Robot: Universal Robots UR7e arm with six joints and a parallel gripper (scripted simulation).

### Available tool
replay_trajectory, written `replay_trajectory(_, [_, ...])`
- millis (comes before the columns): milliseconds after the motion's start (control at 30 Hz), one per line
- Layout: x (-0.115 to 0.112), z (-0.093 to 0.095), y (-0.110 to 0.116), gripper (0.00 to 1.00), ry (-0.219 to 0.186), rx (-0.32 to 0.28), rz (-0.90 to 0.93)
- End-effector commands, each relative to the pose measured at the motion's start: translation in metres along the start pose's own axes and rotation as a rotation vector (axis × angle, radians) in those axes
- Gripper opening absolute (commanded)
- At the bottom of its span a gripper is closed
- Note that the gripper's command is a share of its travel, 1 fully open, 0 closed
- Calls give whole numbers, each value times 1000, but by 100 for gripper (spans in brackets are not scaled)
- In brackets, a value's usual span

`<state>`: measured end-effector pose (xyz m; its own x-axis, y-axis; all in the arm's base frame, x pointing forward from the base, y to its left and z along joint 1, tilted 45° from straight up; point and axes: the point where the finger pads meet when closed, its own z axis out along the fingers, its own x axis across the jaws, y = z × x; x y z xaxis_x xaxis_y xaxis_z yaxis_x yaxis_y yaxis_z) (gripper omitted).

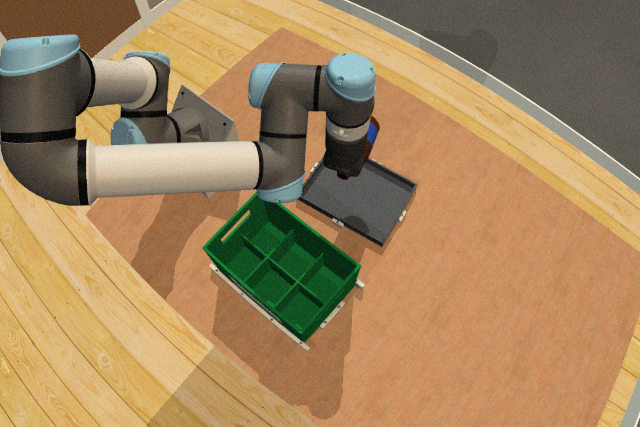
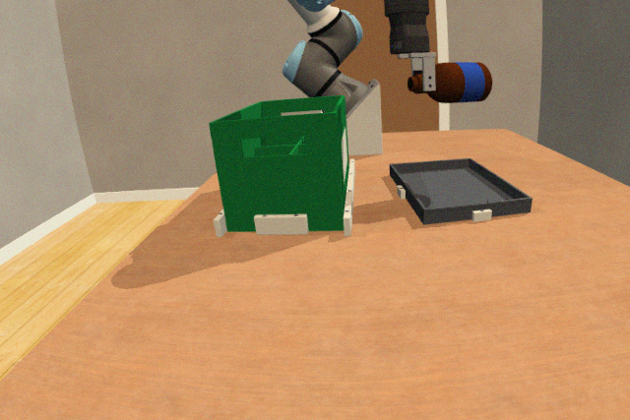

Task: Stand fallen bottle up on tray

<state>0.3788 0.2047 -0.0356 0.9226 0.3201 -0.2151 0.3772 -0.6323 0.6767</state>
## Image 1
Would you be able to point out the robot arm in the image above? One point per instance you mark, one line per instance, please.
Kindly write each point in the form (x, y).
(46, 82)

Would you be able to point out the green crate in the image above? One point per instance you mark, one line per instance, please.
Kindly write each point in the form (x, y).
(270, 281)

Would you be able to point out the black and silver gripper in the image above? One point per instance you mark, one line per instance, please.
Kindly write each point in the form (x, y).
(343, 153)

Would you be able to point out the blue and brown bottle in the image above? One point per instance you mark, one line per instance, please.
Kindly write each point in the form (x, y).
(371, 137)

